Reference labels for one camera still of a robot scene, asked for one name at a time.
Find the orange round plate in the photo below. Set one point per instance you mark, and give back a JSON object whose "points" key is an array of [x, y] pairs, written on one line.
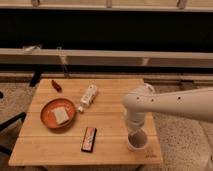
{"points": [[47, 116]]}

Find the white square sponge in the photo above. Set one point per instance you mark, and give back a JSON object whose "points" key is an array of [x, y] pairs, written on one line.
{"points": [[61, 115]]}

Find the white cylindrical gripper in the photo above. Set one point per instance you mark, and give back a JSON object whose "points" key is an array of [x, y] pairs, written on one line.
{"points": [[134, 122]]}

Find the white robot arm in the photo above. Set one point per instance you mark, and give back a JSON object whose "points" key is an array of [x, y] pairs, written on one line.
{"points": [[196, 104]]}

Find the white plastic bottle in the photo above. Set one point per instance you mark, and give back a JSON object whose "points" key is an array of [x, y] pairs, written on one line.
{"points": [[88, 97]]}

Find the black chair leg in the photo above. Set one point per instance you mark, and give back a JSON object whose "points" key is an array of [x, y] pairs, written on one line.
{"points": [[20, 116]]}

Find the wooden table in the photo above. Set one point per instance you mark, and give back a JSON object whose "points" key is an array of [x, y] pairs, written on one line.
{"points": [[38, 145]]}

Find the small red chili pepper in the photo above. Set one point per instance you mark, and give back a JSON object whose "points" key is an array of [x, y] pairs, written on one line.
{"points": [[56, 86]]}

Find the long grey bench rail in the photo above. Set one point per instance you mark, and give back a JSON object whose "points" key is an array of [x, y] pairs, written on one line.
{"points": [[104, 57]]}

